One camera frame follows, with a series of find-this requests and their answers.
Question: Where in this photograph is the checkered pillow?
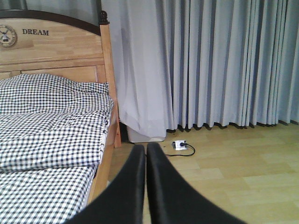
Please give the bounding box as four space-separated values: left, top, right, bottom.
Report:
0 74 114 119

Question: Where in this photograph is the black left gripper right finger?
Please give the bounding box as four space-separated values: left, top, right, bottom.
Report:
147 143 244 224

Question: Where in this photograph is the black power cord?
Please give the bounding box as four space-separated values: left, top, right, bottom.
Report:
163 143 196 157

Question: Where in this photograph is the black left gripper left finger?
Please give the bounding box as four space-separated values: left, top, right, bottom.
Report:
66 145 145 224

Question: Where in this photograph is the white sheer curtain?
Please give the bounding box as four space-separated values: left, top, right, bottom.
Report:
102 0 171 138

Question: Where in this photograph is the white floor power outlet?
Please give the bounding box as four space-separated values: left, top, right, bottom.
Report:
172 140 187 151

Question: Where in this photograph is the grey pleated curtain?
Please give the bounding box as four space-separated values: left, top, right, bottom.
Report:
155 0 299 129

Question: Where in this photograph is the wooden bed frame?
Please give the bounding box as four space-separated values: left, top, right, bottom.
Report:
0 10 120 202

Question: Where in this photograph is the checkered blanket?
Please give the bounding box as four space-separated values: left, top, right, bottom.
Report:
0 110 110 224

